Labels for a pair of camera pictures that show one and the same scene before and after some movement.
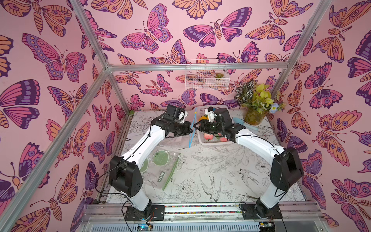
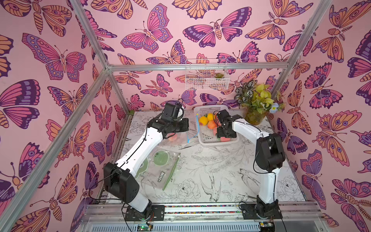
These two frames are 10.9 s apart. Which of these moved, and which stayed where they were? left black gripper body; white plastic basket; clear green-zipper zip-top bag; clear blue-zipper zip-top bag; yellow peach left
Moved: clear blue-zipper zip-top bag
Stayed: clear green-zipper zip-top bag; left black gripper body; white plastic basket; yellow peach left
